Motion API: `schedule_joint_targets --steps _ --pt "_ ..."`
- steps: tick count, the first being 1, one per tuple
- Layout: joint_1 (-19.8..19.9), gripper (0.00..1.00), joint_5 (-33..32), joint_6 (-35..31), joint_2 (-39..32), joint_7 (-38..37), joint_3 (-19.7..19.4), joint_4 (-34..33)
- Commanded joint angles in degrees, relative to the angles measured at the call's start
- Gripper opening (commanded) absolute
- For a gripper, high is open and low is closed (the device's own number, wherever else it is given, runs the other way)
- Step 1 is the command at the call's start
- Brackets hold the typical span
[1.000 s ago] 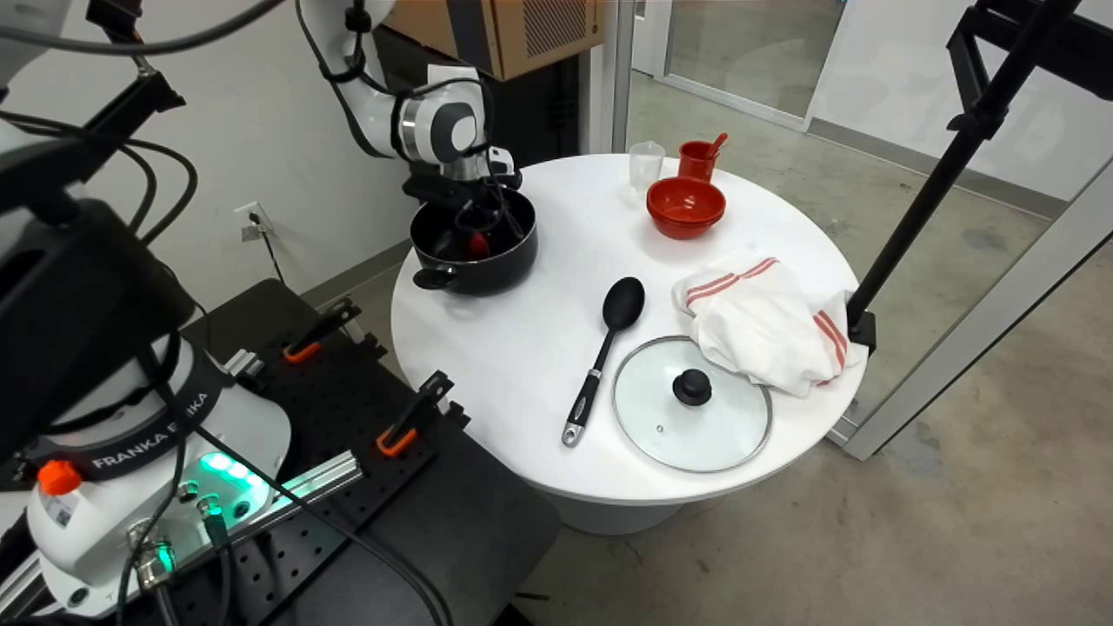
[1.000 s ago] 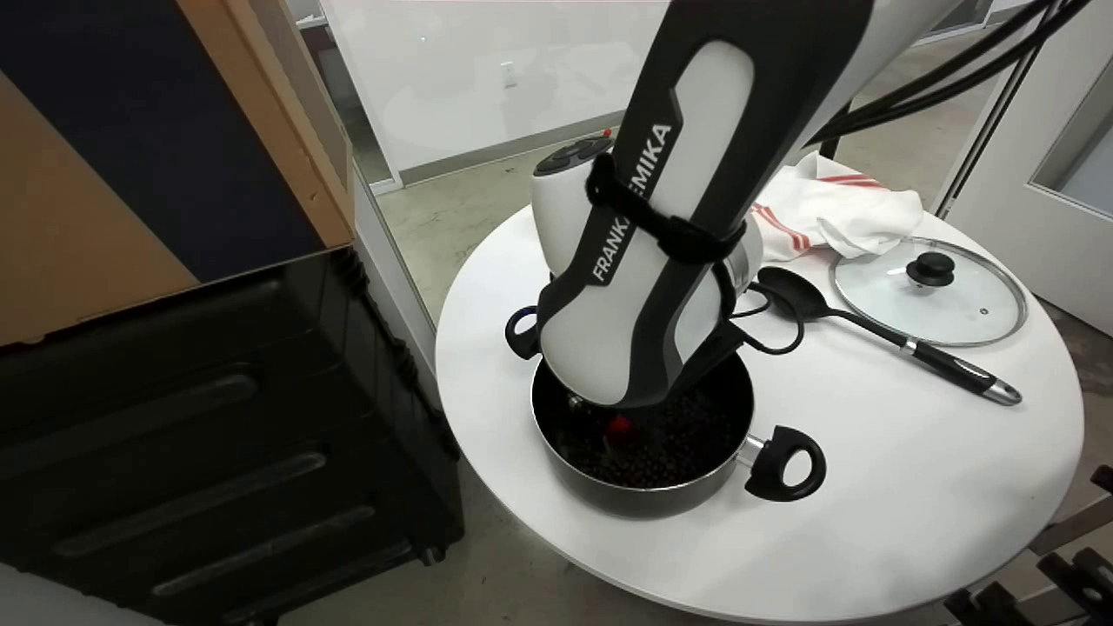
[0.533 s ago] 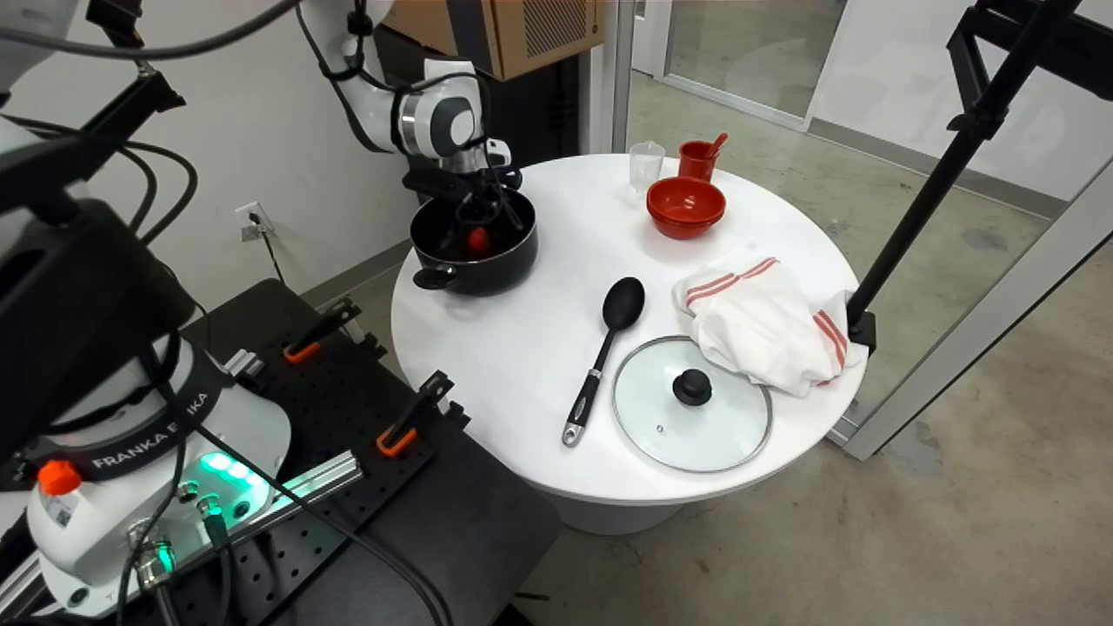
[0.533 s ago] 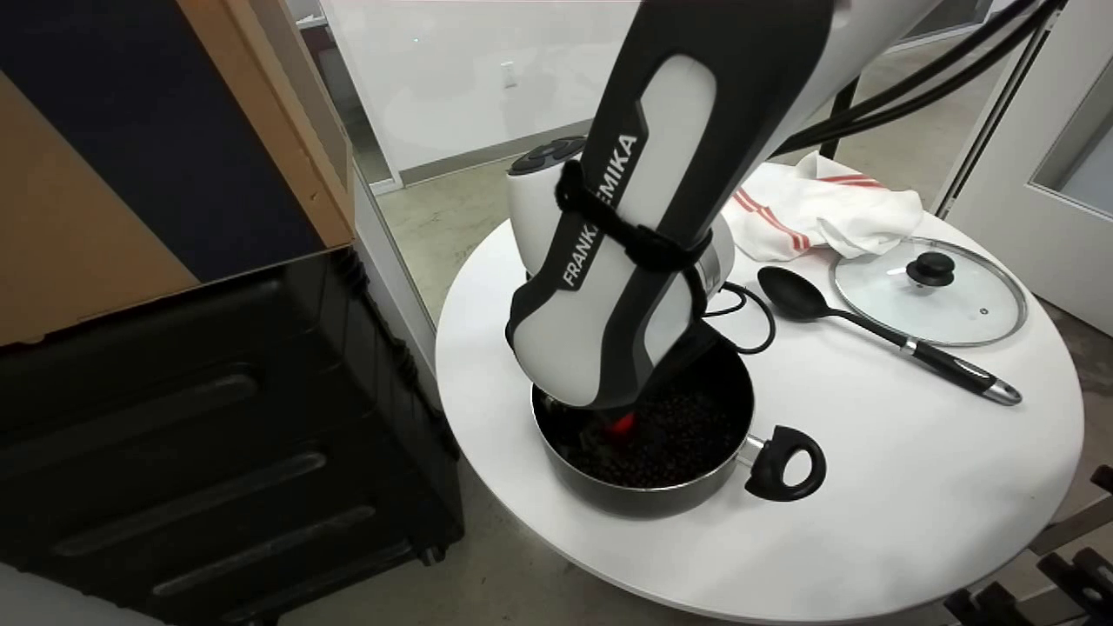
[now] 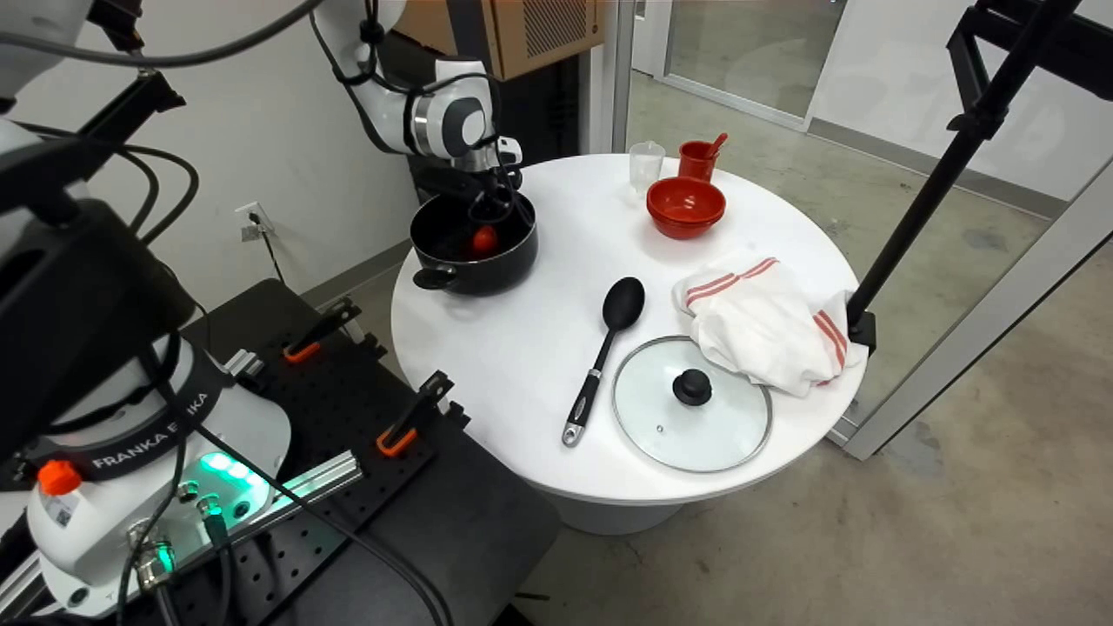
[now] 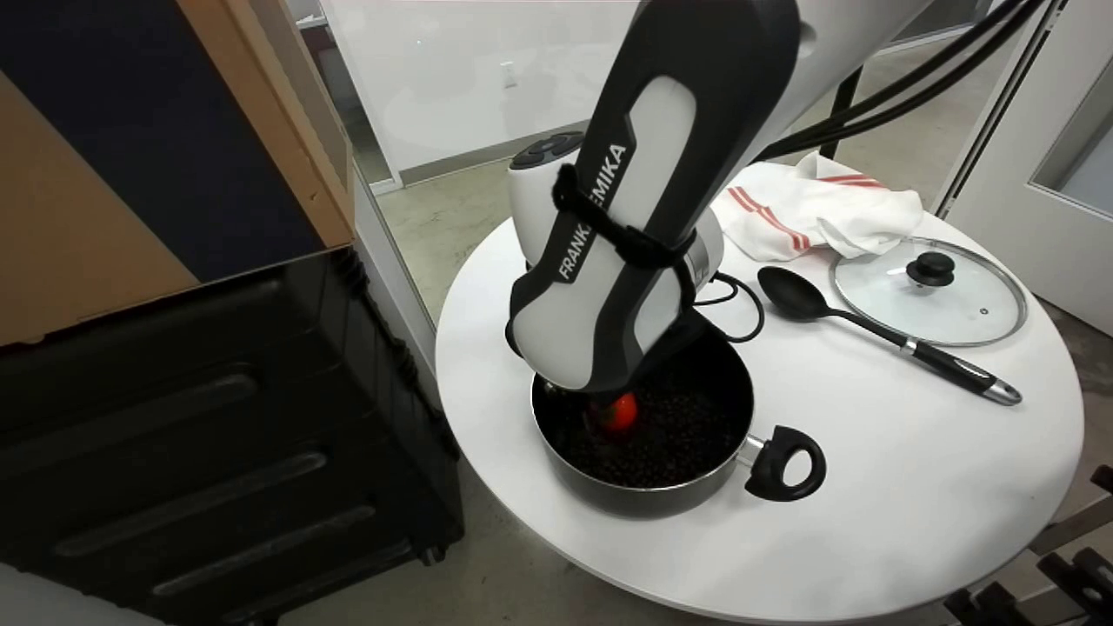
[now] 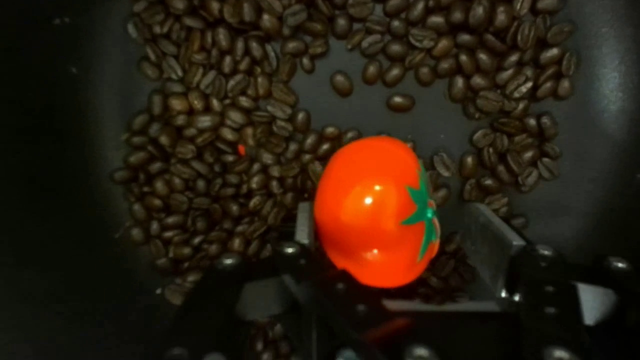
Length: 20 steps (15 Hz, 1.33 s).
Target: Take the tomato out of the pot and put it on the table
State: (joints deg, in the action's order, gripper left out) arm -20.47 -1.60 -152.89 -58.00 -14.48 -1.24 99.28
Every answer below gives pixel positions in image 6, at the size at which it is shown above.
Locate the black serving spoon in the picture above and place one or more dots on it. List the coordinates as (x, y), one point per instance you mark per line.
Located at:
(790, 293)

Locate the glass lid with black knob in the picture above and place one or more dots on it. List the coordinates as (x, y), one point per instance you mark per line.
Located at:
(929, 270)

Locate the white door with window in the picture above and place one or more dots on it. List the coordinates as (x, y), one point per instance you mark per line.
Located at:
(1009, 220)

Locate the white towel with red stripes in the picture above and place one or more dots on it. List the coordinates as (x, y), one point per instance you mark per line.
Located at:
(859, 214)

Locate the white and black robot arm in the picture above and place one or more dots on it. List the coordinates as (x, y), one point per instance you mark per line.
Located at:
(627, 209)

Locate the black camera tripod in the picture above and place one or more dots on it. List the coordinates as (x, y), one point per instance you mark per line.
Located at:
(842, 114)

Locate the red tomato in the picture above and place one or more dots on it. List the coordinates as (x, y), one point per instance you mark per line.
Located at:
(624, 412)

